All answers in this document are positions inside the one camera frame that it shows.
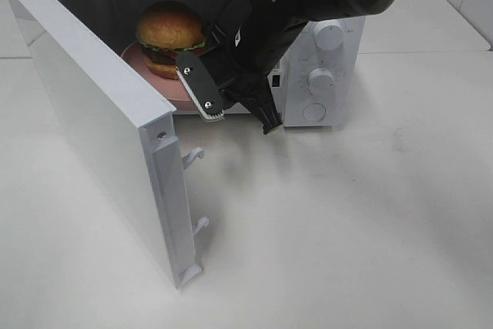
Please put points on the white microwave door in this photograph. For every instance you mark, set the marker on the white microwave door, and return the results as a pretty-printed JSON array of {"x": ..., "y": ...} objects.
[{"x": 121, "y": 127}]

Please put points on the round white door button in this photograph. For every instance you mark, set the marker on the round white door button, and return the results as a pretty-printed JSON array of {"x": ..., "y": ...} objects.
[{"x": 314, "y": 112}]

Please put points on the pink round plate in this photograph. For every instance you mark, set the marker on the pink round plate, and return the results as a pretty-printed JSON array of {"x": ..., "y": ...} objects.
[{"x": 172, "y": 89}]

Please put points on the upper white power knob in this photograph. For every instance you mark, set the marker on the upper white power knob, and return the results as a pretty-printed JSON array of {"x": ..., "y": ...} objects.
[{"x": 329, "y": 35}]

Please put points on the toy burger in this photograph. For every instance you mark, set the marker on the toy burger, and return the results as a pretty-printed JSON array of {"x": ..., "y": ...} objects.
[{"x": 164, "y": 30}]

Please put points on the lower white timer knob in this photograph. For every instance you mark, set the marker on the lower white timer knob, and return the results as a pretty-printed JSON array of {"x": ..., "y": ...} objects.
[{"x": 319, "y": 81}]

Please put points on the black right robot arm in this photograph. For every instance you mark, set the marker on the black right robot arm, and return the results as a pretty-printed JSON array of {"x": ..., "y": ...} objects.
[{"x": 322, "y": 10}]

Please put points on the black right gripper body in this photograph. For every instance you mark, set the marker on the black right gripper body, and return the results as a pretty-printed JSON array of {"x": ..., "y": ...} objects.
[{"x": 240, "y": 65}]

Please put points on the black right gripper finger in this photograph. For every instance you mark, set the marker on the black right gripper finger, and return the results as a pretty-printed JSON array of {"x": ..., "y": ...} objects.
[{"x": 257, "y": 98}]

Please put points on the white microwave oven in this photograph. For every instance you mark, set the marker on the white microwave oven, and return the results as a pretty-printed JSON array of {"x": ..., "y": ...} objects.
[{"x": 294, "y": 55}]

